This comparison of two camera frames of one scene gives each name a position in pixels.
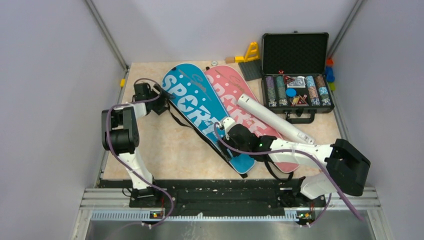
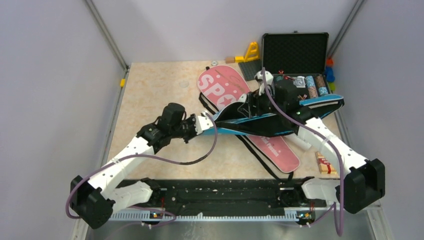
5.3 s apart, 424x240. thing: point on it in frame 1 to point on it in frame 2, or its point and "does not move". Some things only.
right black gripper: x=228 y=139 to x=254 y=100
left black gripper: x=161 y=107 to x=192 y=119
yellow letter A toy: x=252 y=54 does not move
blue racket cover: x=191 y=94 to x=241 y=119
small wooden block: x=230 y=60 does not move
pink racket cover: x=231 y=84 does not move
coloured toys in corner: x=329 y=74 does not move
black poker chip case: x=295 y=82 does not move
